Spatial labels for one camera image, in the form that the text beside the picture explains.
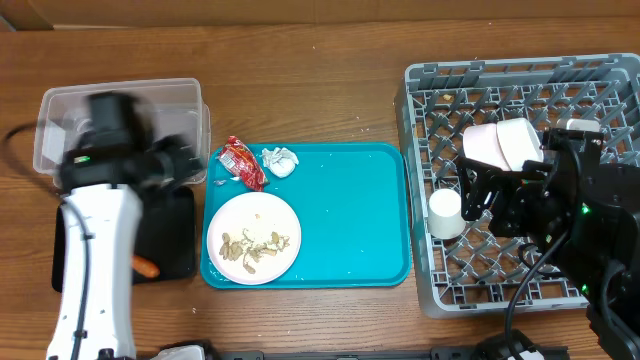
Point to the clear plastic bin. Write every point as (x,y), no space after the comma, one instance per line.
(175,105)

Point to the white paper cup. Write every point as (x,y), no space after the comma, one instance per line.
(444,218)

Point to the white plate with food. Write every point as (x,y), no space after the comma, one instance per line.
(253,239)

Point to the teal plastic tray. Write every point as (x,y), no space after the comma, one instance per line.
(351,201)

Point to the black plastic bin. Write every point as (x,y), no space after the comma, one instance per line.
(167,237)

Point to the white bowl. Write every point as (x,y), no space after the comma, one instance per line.
(480,143)
(519,142)

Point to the grey plastic dish rack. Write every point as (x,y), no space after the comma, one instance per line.
(477,272)

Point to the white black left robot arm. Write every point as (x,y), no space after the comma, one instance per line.
(105,181)

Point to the red snack wrapper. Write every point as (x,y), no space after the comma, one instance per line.
(237,158)

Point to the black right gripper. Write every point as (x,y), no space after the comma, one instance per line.
(498,195)

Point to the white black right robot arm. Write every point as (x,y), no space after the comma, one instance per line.
(582,215)

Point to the white tissue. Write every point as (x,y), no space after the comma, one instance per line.
(281,162)

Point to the orange carrot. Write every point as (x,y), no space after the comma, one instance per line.
(145,267)

